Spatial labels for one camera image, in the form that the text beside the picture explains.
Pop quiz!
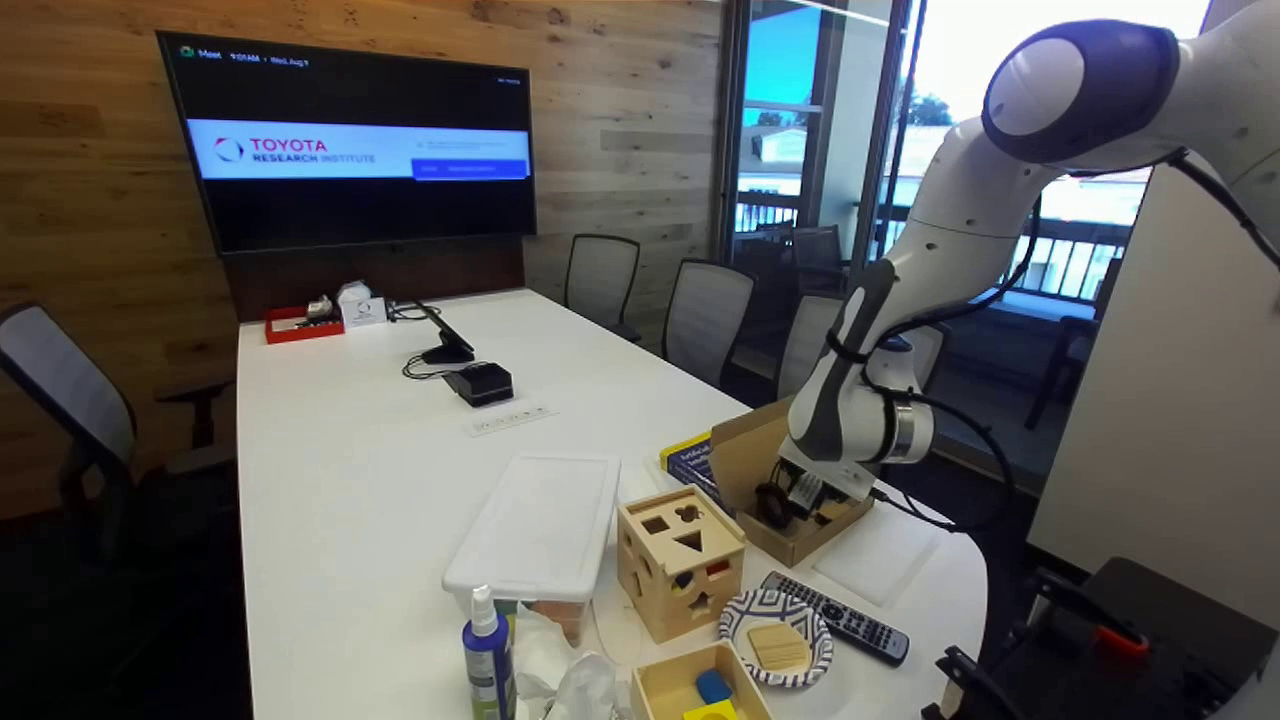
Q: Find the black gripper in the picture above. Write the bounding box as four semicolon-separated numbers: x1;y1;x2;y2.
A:
750;452;847;534

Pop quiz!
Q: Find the open cardboard box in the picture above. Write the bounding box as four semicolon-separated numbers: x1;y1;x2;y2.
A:
702;395;878;572

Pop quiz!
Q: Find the small wooden open box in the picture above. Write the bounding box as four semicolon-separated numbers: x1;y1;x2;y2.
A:
627;639;776;720

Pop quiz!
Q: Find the small black box device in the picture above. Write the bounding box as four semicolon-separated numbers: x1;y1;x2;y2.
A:
443;359;519;414

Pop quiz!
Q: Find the blue pad with yellow edge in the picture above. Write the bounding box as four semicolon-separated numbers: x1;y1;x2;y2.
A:
657;427;730;508

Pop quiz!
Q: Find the wooden shape sorter cube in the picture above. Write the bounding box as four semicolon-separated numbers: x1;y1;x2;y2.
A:
613;486;750;650

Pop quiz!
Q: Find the black remote control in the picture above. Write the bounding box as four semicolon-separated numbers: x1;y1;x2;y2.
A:
757;569;916;669

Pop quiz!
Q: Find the patterned small bowl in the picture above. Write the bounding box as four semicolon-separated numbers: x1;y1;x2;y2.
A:
713;583;840;698

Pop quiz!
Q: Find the grey mesh office chair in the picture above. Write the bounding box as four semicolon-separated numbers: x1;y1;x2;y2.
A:
0;301;236;572
658;257;759;391
558;230;642;340
770;287;861;404

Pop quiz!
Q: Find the white standing panel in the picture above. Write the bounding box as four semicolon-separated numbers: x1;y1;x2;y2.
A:
1024;156;1280;631

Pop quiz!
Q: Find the black robot mounting stand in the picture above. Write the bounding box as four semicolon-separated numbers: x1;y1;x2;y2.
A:
929;554;1280;720

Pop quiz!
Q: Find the red tray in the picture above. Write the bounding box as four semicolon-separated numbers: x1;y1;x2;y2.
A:
261;301;349;349

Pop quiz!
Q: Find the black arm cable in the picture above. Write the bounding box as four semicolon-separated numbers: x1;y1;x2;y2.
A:
821;145;1280;538

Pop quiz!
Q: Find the black clamp orange handle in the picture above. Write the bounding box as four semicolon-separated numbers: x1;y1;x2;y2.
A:
1037;569;1160;671

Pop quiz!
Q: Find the white device with cable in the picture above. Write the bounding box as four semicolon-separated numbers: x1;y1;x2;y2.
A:
331;277;432;331

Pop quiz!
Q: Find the wall mounted tv screen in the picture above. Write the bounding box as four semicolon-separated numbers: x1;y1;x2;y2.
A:
156;28;538;261

